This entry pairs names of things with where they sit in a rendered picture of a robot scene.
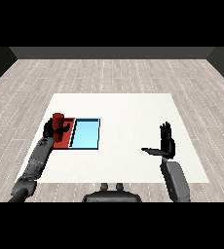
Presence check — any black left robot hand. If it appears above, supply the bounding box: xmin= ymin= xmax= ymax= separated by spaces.
xmin=42 ymin=118 xmax=71 ymax=140

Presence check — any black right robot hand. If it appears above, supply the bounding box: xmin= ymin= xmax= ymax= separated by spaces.
xmin=140 ymin=121 xmax=176 ymax=160

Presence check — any red can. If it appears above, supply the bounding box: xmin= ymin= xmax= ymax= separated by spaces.
xmin=52 ymin=112 xmax=65 ymax=143

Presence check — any red shallow open box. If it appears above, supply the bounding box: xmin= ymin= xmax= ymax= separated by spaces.
xmin=51 ymin=117 xmax=77 ymax=150

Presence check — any light blue shallow open box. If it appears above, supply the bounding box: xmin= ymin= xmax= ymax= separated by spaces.
xmin=68 ymin=118 xmax=101 ymax=151

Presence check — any dark grey robot body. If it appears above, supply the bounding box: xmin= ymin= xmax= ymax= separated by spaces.
xmin=82 ymin=183 xmax=143 ymax=203

